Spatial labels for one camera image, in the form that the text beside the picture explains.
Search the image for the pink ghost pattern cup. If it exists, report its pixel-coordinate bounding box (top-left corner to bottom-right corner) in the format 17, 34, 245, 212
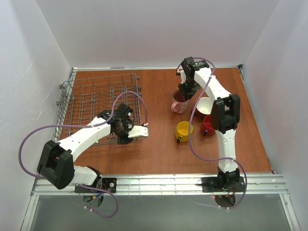
171, 90, 189, 114

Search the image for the red floral mug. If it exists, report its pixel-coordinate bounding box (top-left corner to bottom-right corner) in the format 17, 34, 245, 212
194, 97, 213, 119

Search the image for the yellow cup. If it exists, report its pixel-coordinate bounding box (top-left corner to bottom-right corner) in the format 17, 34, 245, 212
175, 120, 193, 143

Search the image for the plain red mug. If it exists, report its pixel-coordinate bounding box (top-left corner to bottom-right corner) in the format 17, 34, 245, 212
201, 115, 216, 136

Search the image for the grey wire dish rack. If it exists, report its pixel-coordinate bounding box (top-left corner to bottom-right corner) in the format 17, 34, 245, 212
52, 74, 142, 145

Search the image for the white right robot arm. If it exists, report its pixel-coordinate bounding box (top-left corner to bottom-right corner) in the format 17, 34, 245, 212
176, 57, 240, 190

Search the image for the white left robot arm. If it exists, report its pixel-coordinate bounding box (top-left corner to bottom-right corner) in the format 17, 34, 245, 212
37, 103, 134, 190

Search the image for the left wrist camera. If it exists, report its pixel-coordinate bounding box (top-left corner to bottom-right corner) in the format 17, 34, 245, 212
128, 123, 149, 138

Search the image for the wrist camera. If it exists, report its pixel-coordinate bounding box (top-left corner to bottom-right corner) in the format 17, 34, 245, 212
176, 69, 186, 83
128, 123, 149, 138

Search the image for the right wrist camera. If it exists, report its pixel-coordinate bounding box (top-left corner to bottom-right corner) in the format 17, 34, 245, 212
176, 69, 186, 83

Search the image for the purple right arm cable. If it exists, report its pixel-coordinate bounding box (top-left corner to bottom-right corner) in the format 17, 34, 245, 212
177, 57, 247, 209

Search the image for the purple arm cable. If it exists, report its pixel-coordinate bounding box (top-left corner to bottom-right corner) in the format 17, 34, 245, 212
18, 91, 148, 218
177, 57, 247, 209

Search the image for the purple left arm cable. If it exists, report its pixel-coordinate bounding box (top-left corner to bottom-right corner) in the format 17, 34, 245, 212
18, 91, 148, 218

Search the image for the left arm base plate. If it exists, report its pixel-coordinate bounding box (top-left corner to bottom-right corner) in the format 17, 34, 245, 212
74, 178, 117, 193

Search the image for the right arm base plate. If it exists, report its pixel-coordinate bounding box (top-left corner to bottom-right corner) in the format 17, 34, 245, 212
196, 177, 245, 193

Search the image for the aluminium mounting rail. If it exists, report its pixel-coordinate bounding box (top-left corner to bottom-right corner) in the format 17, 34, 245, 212
31, 172, 288, 196

